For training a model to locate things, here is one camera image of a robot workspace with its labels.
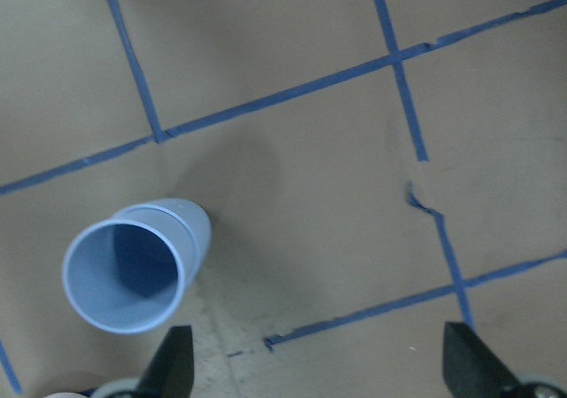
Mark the blue cup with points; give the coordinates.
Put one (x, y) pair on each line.
(195, 234)
(128, 274)

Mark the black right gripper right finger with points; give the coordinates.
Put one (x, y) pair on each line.
(471, 369)

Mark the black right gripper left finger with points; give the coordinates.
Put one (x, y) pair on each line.
(171, 371)

